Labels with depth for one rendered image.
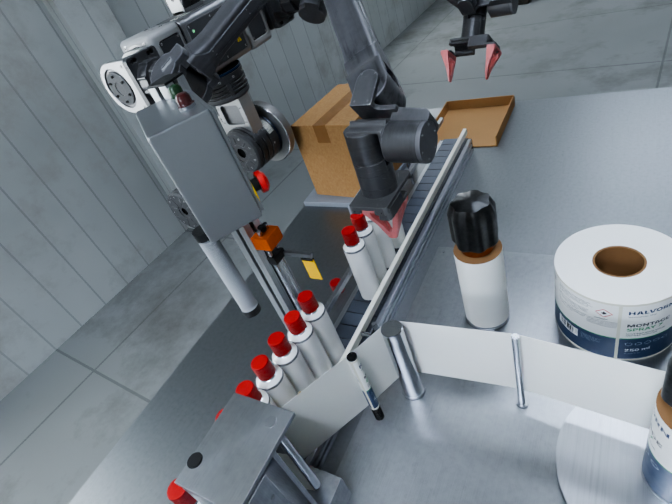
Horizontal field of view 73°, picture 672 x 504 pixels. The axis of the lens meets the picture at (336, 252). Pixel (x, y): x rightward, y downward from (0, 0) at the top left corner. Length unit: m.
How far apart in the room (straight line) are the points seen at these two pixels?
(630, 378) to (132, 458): 1.00
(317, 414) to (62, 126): 2.76
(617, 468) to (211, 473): 0.58
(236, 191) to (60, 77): 2.67
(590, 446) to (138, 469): 0.90
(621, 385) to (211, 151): 0.67
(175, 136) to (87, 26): 2.69
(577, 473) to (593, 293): 0.28
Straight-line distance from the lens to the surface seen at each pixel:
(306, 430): 0.83
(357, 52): 0.73
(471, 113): 1.91
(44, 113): 3.26
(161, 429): 1.21
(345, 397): 0.83
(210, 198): 0.71
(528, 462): 0.85
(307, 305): 0.87
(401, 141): 0.62
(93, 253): 3.40
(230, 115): 1.44
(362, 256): 1.01
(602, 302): 0.85
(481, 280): 0.88
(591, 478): 0.83
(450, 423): 0.88
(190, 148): 0.68
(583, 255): 0.92
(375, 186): 0.68
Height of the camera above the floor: 1.65
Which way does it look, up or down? 37 degrees down
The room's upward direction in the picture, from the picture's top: 22 degrees counter-clockwise
